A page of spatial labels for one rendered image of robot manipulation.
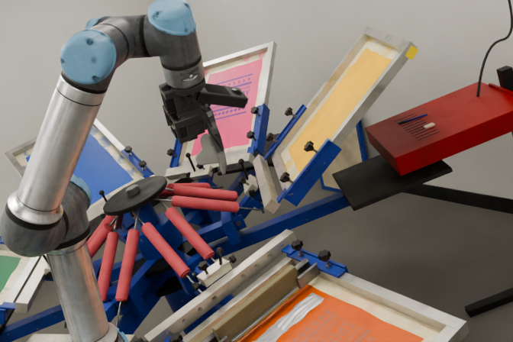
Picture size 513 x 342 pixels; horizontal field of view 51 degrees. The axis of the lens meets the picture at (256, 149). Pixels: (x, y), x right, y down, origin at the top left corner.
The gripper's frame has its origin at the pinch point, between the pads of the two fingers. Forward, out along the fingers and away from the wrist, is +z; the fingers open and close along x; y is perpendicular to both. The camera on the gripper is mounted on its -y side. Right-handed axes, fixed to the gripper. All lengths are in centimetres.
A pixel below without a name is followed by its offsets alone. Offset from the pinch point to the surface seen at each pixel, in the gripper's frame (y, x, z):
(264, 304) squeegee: -10, -12, 84
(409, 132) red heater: -108, -57, 86
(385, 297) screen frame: -41, 12, 73
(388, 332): -34, 22, 72
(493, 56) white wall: -195, -92, 97
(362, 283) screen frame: -40, 2, 78
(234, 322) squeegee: 2, -10, 82
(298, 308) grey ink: -20, -6, 86
